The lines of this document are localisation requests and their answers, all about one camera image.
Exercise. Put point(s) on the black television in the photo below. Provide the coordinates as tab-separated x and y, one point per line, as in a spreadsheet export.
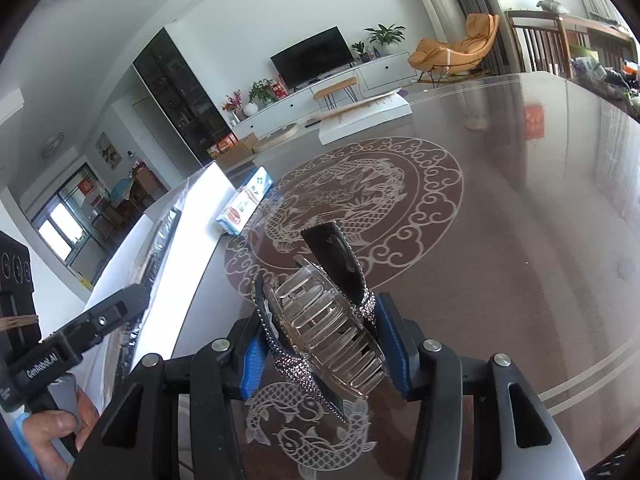
312	57

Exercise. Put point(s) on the person's left hand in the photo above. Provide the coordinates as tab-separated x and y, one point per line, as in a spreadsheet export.
50	422

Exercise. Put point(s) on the wooden slatted chair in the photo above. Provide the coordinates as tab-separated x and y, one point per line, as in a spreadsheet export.
540	40

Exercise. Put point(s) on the brown cardboard box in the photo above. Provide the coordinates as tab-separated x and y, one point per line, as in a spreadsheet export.
240	147

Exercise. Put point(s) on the rhinestone hair claw clip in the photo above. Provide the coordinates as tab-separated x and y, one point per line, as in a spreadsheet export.
325	330

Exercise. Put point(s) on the white tv cabinet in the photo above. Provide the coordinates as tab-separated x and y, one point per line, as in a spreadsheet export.
390	67

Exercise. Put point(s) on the orange rocking chair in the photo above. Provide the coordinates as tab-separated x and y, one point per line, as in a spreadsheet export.
440	50

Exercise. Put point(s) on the red gift box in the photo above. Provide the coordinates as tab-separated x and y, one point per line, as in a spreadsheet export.
279	89

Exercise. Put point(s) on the white storage box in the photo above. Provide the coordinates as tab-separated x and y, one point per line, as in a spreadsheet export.
200	240

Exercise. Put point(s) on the blue white medicine box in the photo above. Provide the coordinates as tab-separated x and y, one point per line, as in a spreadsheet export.
261	182
235	212

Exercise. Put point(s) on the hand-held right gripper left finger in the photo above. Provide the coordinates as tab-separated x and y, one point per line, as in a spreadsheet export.
252	365

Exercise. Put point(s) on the pile of assorted clutter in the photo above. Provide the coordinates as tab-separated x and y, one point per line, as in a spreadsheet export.
605	75

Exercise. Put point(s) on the red flower arrangement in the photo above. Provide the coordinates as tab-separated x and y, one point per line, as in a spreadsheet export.
232	105

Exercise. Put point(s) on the wooden bench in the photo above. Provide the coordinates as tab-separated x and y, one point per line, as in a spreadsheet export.
336	91

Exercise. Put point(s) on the framed wall picture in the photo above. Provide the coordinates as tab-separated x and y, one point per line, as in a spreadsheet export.
109	150

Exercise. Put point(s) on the dark glass display cabinet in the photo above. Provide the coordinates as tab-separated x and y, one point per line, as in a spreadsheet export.
185	95

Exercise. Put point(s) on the large green potted plant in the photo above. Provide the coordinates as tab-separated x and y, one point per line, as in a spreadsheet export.
385	35

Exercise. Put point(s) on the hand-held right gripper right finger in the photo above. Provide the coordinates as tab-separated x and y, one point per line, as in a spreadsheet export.
392	345

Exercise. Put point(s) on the table with blue cloth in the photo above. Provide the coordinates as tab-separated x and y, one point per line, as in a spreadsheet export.
122	190

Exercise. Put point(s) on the white round vase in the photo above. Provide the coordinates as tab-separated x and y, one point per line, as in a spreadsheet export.
251	108

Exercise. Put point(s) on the round ceiling light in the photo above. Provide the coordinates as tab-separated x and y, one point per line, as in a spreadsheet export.
52	146

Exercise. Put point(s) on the small potted plant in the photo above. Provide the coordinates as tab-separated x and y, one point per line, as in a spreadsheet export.
359	50

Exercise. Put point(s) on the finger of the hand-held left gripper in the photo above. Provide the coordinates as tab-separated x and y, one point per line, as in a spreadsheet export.
117	307

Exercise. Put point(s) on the bushy green potted plant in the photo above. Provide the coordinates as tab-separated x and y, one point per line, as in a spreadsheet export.
261	91

